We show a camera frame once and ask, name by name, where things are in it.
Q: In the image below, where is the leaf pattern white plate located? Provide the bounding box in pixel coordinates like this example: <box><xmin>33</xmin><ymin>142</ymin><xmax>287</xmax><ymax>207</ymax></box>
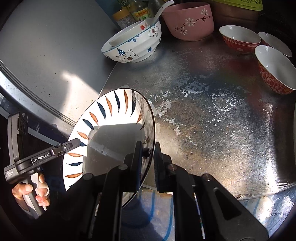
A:
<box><xmin>63</xmin><ymin>88</ymin><xmax>156</xmax><ymax>208</ymax></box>

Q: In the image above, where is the red white small bowl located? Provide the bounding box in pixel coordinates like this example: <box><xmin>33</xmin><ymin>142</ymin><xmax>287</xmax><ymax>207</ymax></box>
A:
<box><xmin>219</xmin><ymin>25</ymin><xmax>261</xmax><ymax>54</ymax></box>
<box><xmin>258</xmin><ymin>32</ymin><xmax>292</xmax><ymax>58</ymax></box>
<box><xmin>255</xmin><ymin>45</ymin><xmax>296</xmax><ymax>95</ymax></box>

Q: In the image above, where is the bear pattern white bowl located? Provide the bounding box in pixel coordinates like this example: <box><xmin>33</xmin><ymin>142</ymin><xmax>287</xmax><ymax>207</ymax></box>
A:
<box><xmin>101</xmin><ymin>20</ymin><xmax>162</xmax><ymax>63</ymax></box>

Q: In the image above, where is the small white inner bowl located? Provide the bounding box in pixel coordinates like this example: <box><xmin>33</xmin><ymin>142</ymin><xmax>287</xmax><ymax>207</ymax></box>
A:
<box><xmin>109</xmin><ymin>20</ymin><xmax>150</xmax><ymax>47</ymax></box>

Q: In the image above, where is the white ceramic spoon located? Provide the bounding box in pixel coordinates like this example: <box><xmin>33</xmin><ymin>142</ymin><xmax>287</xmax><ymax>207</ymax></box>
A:
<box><xmin>148</xmin><ymin>0</ymin><xmax>175</xmax><ymax>26</ymax></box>

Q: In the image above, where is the yellow lid spice jar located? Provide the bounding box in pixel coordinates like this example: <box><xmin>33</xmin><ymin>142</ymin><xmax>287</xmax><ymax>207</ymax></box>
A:
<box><xmin>112</xmin><ymin>9</ymin><xmax>136</xmax><ymax>29</ymax></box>

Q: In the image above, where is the pink floral bowl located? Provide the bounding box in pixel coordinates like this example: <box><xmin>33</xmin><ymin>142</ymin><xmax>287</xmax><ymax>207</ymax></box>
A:
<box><xmin>162</xmin><ymin>2</ymin><xmax>214</xmax><ymax>41</ymax></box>

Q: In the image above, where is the clear vinegar bottle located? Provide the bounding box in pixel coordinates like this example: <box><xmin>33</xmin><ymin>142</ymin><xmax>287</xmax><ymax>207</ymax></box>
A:
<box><xmin>129</xmin><ymin>0</ymin><xmax>149</xmax><ymax>22</ymax></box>

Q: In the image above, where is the copper metal pot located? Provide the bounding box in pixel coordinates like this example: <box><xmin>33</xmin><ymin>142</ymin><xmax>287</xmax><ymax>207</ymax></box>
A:
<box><xmin>210</xmin><ymin>2</ymin><xmax>260</xmax><ymax>30</ymax></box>

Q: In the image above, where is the green plastic food cover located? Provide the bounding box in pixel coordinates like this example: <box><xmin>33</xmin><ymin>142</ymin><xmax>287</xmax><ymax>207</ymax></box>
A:
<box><xmin>212</xmin><ymin>0</ymin><xmax>263</xmax><ymax>11</ymax></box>

